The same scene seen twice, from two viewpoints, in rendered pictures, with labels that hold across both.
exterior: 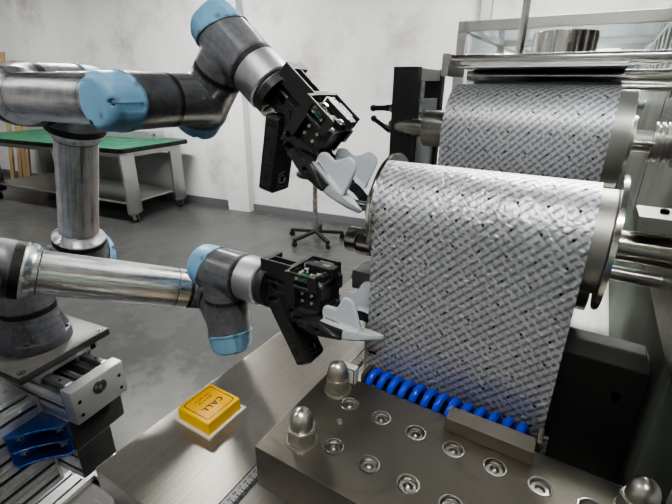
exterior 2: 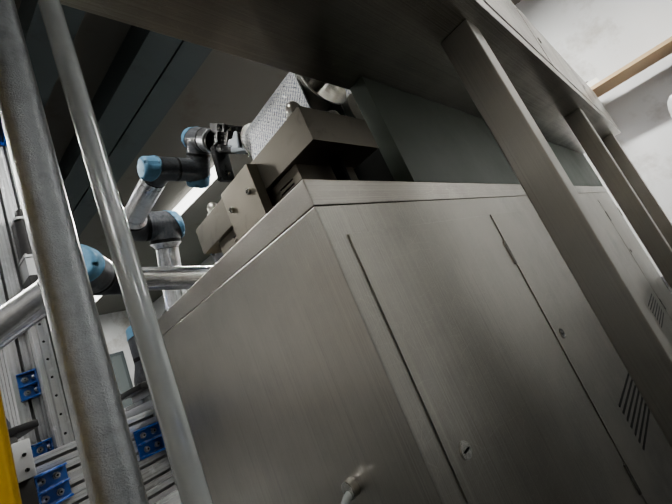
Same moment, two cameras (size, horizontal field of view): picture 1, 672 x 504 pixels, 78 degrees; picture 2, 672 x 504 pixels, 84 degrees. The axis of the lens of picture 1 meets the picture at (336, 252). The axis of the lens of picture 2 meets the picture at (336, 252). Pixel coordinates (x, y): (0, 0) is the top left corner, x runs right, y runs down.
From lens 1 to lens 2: 0.84 m
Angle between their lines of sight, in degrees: 35
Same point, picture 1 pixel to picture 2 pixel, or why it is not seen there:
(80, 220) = (174, 293)
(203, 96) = (190, 161)
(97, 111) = (142, 170)
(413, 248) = (260, 138)
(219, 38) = (189, 134)
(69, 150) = (162, 251)
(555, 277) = (294, 94)
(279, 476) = (205, 233)
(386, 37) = not seen: hidden behind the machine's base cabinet
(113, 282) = (171, 272)
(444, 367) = not seen: hidden behind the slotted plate
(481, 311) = not seen: hidden behind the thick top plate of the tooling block
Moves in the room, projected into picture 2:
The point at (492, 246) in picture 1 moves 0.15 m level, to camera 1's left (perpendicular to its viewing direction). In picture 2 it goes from (276, 107) to (223, 137)
